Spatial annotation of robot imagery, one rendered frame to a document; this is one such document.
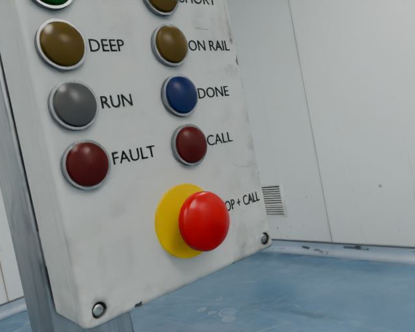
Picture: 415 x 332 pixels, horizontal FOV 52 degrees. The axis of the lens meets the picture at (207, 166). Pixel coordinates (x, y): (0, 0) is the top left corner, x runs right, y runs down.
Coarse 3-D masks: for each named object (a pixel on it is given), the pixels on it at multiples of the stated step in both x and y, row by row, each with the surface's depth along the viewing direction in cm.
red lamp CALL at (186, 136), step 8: (184, 128) 30; (192, 128) 30; (184, 136) 30; (192, 136) 30; (200, 136) 31; (176, 144) 30; (184, 144) 30; (192, 144) 30; (200, 144) 31; (184, 152) 30; (192, 152) 30; (200, 152) 31; (184, 160) 30; (192, 160) 30
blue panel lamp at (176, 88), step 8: (176, 80) 30; (184, 80) 30; (168, 88) 29; (176, 88) 30; (184, 88) 30; (192, 88) 31; (168, 96) 29; (176, 96) 30; (184, 96) 30; (192, 96) 31; (176, 104) 30; (184, 104) 30; (192, 104) 31; (184, 112) 30
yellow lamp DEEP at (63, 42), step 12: (48, 24) 24; (60, 24) 25; (48, 36) 24; (60, 36) 25; (72, 36) 25; (48, 48) 24; (60, 48) 25; (72, 48) 25; (60, 60) 25; (72, 60) 25
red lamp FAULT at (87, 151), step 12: (84, 144) 25; (72, 156) 25; (84, 156) 25; (96, 156) 25; (72, 168) 25; (84, 168) 25; (96, 168) 25; (108, 168) 26; (84, 180) 25; (96, 180) 25
